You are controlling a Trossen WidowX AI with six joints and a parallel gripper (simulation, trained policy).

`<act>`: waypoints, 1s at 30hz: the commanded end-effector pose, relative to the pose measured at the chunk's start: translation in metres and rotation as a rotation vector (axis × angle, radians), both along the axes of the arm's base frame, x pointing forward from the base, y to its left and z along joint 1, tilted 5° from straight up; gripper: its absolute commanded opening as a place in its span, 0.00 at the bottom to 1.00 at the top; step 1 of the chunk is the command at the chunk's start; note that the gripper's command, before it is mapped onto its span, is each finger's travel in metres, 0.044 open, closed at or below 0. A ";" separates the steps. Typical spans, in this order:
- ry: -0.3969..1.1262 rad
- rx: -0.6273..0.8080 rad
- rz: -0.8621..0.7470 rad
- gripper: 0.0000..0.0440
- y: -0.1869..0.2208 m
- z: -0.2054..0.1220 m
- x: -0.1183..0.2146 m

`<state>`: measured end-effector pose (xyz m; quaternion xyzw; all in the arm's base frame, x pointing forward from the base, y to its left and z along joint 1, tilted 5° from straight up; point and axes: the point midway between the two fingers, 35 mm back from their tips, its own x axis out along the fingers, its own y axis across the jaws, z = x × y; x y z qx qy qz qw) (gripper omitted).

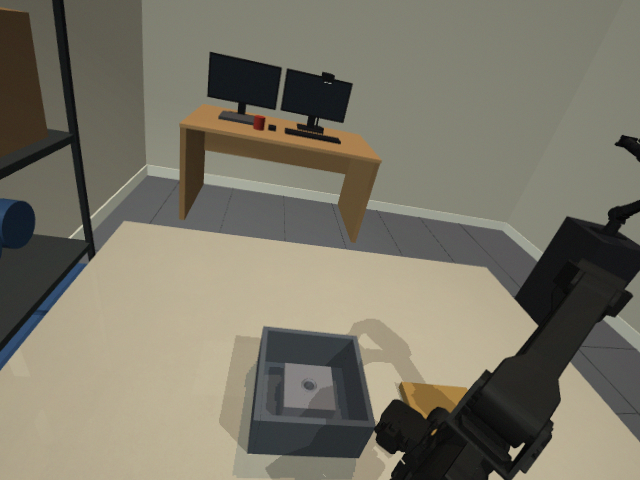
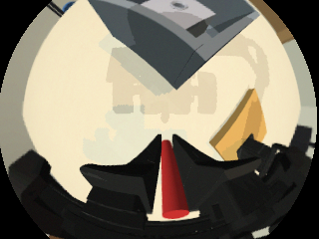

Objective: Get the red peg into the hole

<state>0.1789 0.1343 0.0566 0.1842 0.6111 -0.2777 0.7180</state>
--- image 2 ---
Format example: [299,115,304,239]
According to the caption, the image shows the red peg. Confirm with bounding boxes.
[160,139,190,219]

